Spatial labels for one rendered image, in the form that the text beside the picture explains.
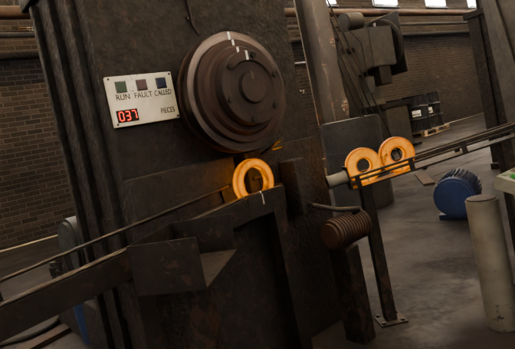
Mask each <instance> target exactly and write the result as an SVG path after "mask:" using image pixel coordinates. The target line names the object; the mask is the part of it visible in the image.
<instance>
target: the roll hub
mask: <svg viewBox="0 0 515 349"><path fill-rule="evenodd" d="M245 51H247V52H248V59H249V60H247V58H246V54H245ZM245 51H239V52H237V53H235V54H232V55H230V56H228V57H227V58H226V59H224V60H223V62H222V63H221V65H220V66H219V68H218V71H217V74H216V79H215V89H216V94H217V97H218V101H219V103H220V105H221V107H222V109H223V110H224V112H225V113H226V114H227V115H228V116H229V117H230V118H231V119H232V120H234V121H235V122H237V123H240V124H243V125H247V126H251V125H256V124H260V123H264V122H266V121H268V120H270V119H271V118H272V117H273V116H274V115H275V113H276V112H277V109H278V108H275V109H274V107H273V105H274V103H278V104H279V105H280V98H281V87H280V80H279V77H278V76H277V77H273V76H272V74H273V72H275V69H274V67H273V65H272V64H271V62H269V60H268V59H266V57H264V56H263V55H262V54H259V53H257V52H256V51H249V50H245ZM251 52H255V54H256V57H255V58H252V57H251V56H250V54H251ZM228 64H233V66H234V67H233V69H232V70H229V69H228V68H227V66H228ZM229 97H233V98H234V99H235V100H234V103H229V101H228V98H229ZM253 116H257V122H253V120H252V117H253Z"/></svg>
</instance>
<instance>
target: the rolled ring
mask: <svg viewBox="0 0 515 349"><path fill-rule="evenodd" d="M251 167H254V168H256V169H258V170H259V171H260V173H261V175H262V177H263V181H264V185H263V189H262V190H264V189H269V188H271V187H274V177H273V173H272V172H271V169H270V167H269V166H268V165H267V164H266V163H265V162H264V161H263V160H259V159H248V160H244V161H242V162H241V163H240V164H239V165H238V166H237V168H236V170H235V172H234V175H233V188H234V191H235V194H236V196H237V197H238V198H241V197H242V196H246V195H249V194H248V193H247V191H246V189H245V187H244V175H245V174H246V172H247V171H248V170H249V169H250V168H251Z"/></svg>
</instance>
